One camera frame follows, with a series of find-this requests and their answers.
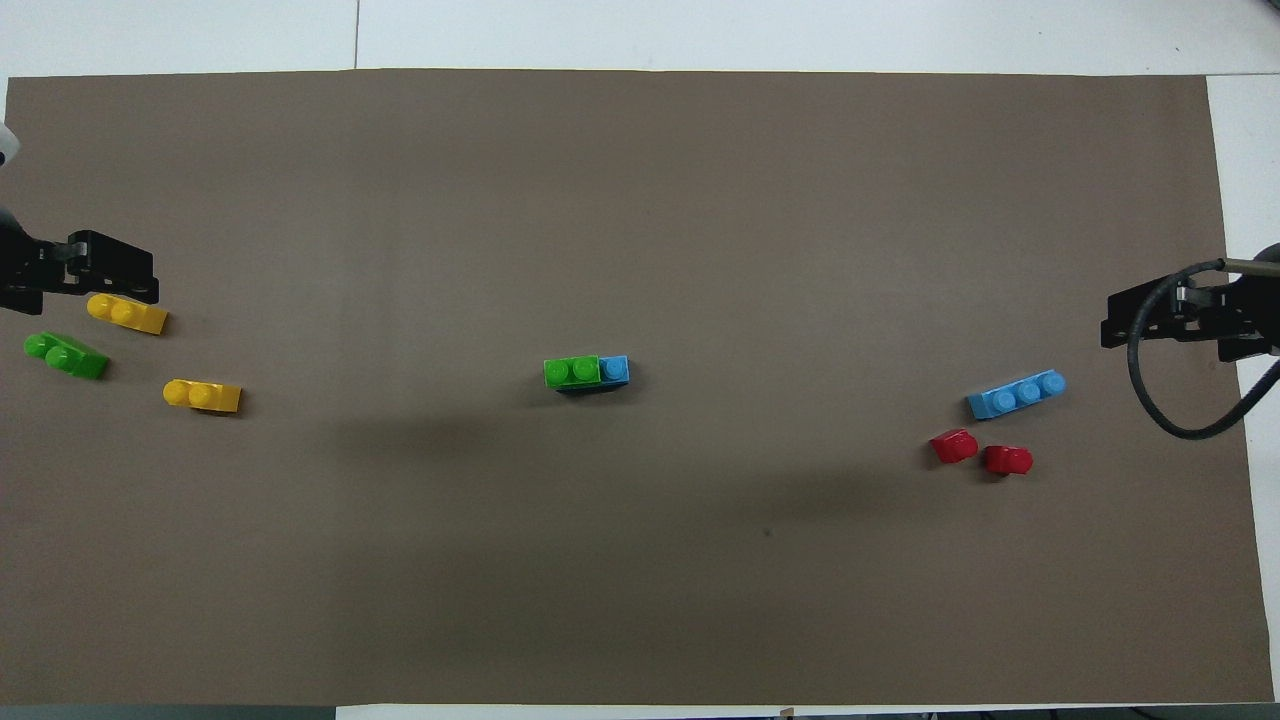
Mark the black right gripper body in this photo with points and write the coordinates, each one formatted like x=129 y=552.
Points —
x=1245 y=315

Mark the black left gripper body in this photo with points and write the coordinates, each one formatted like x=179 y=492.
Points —
x=30 y=268

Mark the green two-stud toy brick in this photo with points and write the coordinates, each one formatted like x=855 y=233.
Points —
x=68 y=356
x=572 y=372

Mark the red one-stud toy brick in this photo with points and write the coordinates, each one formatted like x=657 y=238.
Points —
x=1008 y=460
x=953 y=446

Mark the blue three-stud toy brick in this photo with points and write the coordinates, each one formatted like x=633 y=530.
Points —
x=1015 y=395
x=615 y=370

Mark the brown table mat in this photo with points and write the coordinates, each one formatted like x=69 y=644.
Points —
x=640 y=220

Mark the yellow two-stud toy brick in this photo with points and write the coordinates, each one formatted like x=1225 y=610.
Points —
x=203 y=396
x=128 y=314

